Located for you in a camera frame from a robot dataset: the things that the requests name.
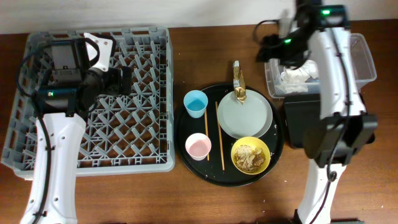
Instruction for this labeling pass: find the clear plastic waste bin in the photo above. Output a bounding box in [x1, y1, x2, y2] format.
[264, 34, 377, 98]

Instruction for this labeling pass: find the blue plastic cup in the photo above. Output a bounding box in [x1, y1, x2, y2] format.
[183, 90, 208, 118]

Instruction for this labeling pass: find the black rectangular food tray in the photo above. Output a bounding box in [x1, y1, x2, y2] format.
[283, 94, 378, 158]

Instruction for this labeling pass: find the wooden chopstick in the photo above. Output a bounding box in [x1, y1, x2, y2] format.
[215, 101, 225, 171]
[204, 108, 210, 161]

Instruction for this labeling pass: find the grey round plate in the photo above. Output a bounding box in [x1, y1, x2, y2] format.
[217, 90, 273, 139]

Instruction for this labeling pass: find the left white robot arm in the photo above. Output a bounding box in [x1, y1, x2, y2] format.
[17, 33, 132, 223]

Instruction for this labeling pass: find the gold snack wrapper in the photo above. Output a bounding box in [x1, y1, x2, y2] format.
[233, 60, 247, 105]

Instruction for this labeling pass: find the grey plastic dishwasher rack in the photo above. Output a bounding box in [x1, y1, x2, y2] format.
[1, 27, 175, 180]

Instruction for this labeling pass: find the pink plastic cup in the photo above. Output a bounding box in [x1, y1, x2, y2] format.
[185, 133, 211, 161]

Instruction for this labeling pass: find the round black serving tray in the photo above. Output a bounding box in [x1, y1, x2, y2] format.
[174, 83, 284, 187]

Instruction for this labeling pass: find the yellow plastic bowl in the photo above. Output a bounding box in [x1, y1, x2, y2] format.
[231, 137, 271, 175]

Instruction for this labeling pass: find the food scraps and rice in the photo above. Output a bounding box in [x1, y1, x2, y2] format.
[233, 145, 265, 173]

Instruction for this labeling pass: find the white napkin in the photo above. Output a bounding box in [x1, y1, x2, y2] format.
[277, 60, 319, 94]

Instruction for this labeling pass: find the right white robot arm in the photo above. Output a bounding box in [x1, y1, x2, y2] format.
[252, 1, 378, 223]

